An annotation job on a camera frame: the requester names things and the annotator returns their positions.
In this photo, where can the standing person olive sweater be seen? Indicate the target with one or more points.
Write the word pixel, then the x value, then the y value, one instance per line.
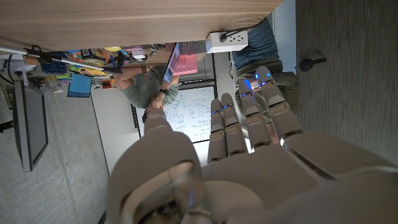
pixel 258 46

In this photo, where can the white power strip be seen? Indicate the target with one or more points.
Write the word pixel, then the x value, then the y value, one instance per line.
pixel 230 42

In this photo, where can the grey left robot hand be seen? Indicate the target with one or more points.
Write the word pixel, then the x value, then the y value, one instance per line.
pixel 264 183

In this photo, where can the black computer monitor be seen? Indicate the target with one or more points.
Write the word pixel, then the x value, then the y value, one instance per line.
pixel 31 124

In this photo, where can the seated person green shirt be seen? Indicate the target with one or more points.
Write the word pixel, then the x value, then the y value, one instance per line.
pixel 143 88

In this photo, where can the black door stop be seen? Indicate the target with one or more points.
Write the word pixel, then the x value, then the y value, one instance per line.
pixel 307 64

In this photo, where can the light blue box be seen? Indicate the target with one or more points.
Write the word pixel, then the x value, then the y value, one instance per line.
pixel 79 85

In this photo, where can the whiteboard with black frame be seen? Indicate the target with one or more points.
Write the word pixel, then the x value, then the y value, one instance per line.
pixel 189 115

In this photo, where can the black laptop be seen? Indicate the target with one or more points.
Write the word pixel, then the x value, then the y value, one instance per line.
pixel 171 63

